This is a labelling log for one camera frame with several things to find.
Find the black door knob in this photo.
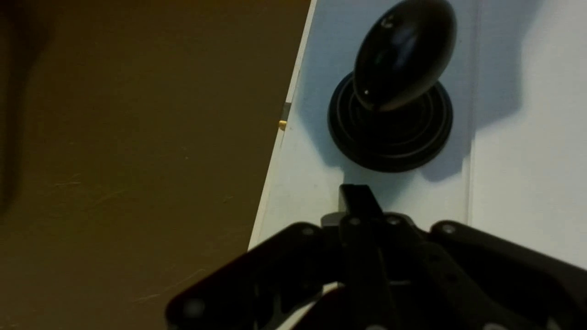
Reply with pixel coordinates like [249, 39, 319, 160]
[328, 0, 456, 173]

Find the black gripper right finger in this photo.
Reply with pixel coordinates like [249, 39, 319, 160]
[339, 185, 587, 330]

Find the white panel door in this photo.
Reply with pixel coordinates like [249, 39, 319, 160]
[245, 0, 587, 330]

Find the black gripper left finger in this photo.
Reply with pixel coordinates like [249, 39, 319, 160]
[165, 222, 335, 330]

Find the brass door latch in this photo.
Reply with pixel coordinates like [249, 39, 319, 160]
[277, 103, 291, 130]

